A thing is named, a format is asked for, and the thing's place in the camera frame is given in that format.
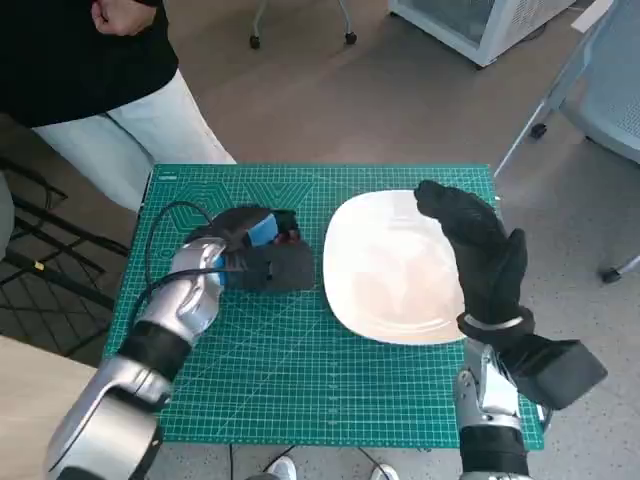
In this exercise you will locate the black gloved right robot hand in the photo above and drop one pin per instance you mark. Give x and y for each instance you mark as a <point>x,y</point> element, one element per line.
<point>490,265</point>

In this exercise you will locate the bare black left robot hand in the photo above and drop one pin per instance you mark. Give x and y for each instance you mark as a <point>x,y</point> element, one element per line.
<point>240,225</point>

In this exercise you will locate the red toy grapes bunch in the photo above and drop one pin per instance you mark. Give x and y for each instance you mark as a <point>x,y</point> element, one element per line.
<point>289,239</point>

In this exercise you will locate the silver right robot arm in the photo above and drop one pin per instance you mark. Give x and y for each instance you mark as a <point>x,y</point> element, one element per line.
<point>492,405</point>

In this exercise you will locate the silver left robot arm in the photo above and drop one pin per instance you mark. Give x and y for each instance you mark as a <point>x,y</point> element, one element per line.
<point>150,350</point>

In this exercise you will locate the white plate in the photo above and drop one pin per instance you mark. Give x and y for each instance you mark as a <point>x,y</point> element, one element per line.
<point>385,270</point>

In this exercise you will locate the green cutting mat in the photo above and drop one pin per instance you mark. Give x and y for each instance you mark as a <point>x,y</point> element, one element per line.
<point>300,360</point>

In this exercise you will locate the chair legs with black casters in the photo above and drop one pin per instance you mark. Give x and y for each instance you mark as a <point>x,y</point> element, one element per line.
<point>350,36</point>

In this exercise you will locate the person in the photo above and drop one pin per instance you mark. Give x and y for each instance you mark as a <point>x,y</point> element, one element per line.
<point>75,65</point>

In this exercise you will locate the white foot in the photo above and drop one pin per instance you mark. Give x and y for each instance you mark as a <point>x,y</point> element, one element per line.
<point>282,469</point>
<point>385,472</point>

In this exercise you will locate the grey round seat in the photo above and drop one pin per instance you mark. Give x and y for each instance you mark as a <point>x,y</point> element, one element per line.
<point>5,215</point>

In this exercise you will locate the person's hand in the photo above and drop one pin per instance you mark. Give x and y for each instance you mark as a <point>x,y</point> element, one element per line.
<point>125,15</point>

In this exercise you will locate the white cabinet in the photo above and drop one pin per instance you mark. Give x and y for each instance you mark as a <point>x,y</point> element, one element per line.
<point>460,22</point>

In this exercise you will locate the beige wooden desk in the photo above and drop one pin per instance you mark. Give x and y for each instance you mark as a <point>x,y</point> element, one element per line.
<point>35,410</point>

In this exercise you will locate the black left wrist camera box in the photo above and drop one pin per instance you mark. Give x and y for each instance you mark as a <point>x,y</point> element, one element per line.
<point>285,270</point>

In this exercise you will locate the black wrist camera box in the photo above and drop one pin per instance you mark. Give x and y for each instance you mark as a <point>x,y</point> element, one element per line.
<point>560,370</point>
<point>285,270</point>

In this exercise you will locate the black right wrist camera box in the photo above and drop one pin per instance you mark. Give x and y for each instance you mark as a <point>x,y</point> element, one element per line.
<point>560,370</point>

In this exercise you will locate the grey chair with metal frame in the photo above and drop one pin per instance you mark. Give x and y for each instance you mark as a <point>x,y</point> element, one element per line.
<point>610,90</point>

